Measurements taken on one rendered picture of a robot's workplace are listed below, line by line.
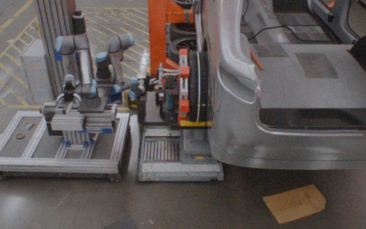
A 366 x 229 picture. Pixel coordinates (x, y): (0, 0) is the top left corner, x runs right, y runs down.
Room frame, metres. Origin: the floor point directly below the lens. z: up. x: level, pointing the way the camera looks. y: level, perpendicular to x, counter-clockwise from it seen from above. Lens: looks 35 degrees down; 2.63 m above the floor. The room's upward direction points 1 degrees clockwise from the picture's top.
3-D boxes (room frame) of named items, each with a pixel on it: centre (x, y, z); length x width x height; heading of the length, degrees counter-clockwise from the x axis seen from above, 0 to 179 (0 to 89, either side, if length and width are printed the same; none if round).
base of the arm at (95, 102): (2.60, 0.80, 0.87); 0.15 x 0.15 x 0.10
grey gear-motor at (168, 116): (3.17, 0.00, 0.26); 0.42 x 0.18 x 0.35; 92
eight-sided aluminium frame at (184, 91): (2.86, 0.01, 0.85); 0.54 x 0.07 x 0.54; 2
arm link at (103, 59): (3.10, 0.80, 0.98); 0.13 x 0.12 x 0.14; 123
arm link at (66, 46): (2.57, 0.93, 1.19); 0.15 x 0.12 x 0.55; 105
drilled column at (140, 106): (3.45, 0.50, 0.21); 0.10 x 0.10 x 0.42; 2
